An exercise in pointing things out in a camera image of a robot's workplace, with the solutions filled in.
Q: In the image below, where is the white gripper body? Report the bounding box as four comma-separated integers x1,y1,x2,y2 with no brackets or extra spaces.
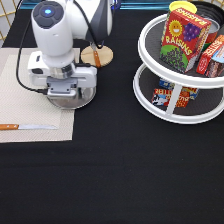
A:
28,51,97,99

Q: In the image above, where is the round silver metal plate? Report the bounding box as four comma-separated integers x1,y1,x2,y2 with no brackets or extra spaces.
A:
47,87,96,109

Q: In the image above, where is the wooden handled small fork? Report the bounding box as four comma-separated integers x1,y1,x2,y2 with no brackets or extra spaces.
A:
93,48,101,68

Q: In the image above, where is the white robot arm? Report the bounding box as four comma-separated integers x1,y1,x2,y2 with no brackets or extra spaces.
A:
28,0,112,99

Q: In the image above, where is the beige woven placemat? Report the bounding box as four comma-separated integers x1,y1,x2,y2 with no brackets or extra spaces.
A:
0,48,74,143

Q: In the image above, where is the round wooden coaster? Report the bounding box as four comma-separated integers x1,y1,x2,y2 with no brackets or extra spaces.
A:
81,46,113,67

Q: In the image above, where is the red blue box lower tier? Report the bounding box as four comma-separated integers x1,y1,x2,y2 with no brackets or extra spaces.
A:
152,89,190,107

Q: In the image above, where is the black tablecloth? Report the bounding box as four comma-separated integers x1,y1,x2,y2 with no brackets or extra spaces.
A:
0,10,224,224

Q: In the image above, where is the white two-tier turntable shelf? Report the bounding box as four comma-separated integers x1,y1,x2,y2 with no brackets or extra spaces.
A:
133,14,224,124

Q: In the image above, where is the blue yellow box lower tier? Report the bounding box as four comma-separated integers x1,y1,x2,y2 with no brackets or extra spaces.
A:
159,79,199,100

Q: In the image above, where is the red raisins box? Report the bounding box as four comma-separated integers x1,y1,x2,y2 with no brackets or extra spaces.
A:
160,8,211,73

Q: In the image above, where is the yellow lidded can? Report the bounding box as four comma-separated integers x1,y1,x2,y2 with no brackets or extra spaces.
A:
169,1,197,13

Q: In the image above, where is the red white snack box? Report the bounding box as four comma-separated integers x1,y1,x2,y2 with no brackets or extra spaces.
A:
196,35,224,78

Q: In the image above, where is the red label tin can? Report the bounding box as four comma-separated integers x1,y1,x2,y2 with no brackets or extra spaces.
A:
203,18,220,49

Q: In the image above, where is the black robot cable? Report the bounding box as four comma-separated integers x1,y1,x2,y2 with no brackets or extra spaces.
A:
14,0,49,95

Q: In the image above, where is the wooden handled table knife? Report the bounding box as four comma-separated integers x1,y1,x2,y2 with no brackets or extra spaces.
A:
0,124,57,130

